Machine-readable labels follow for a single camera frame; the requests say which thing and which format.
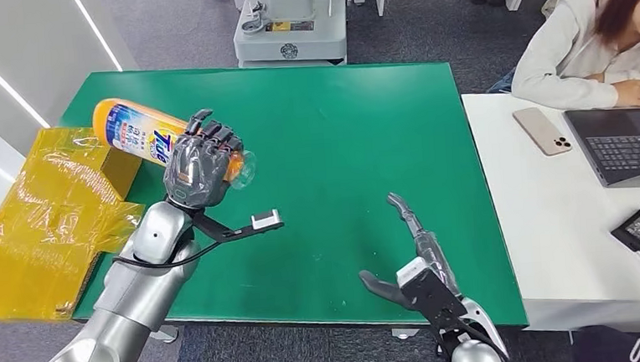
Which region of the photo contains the green table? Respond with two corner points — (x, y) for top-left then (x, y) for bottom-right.
(58, 47), (530, 354)

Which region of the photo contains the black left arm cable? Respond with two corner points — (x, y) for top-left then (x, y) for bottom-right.
(111, 238), (227, 273)

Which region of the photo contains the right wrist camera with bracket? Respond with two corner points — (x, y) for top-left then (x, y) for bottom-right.
(395, 251), (509, 362)

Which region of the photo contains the yellow taped cardboard box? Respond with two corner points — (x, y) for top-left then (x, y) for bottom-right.
(0, 121), (165, 325)

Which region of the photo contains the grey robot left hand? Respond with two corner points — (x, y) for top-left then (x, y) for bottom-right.
(159, 106), (250, 213)

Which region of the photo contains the white table foot bracket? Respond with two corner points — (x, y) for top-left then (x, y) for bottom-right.
(391, 325), (423, 342)

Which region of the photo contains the white desk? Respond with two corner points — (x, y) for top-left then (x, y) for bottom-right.
(461, 82), (640, 344)

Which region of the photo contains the beige smartphone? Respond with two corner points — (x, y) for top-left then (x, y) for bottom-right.
(511, 105), (574, 160)

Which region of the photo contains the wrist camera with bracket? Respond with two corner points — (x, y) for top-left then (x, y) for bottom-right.
(191, 207), (286, 246)
(395, 251), (509, 362)

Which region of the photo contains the grey laptop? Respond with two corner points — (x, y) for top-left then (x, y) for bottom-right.
(562, 106), (640, 193)

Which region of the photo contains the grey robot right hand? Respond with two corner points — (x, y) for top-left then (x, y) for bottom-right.
(354, 189), (463, 313)

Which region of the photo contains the grey machine base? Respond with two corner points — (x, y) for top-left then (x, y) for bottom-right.
(231, 0), (352, 73)

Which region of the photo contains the orange detergent bottle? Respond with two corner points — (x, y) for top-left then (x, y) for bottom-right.
(90, 90), (259, 199)

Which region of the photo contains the person's hand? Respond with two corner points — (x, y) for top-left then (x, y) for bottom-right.
(611, 77), (640, 109)

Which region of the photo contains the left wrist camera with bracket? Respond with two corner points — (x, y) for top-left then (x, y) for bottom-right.
(191, 207), (286, 246)

